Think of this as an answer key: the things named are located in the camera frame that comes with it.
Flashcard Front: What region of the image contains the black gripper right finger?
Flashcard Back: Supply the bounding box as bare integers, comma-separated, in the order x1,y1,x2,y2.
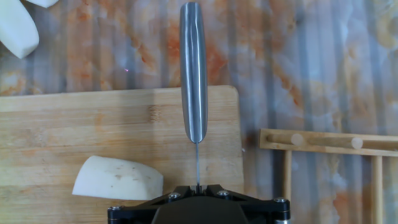
200,184,292,224

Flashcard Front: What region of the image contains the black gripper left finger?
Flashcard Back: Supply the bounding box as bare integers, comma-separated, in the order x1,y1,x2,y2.
107,185,199,224

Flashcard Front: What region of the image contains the steel cleaver knife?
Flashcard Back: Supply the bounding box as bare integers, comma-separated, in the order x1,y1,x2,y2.
179,1,208,187

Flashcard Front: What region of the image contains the speckled white radish piece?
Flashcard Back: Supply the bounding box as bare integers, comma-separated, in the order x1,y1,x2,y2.
72,155,164,201

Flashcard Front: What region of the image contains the long white radish wedge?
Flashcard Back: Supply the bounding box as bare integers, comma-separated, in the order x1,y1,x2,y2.
0,0,40,60

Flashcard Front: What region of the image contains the wooden peg rack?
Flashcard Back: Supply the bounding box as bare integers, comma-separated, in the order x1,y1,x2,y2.
258,128,398,224

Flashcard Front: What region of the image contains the bamboo cutting board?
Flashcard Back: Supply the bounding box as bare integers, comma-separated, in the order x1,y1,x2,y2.
0,85,245,224

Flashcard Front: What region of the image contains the marble pattern plastic mat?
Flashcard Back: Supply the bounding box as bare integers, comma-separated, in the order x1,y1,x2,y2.
0,0,398,224

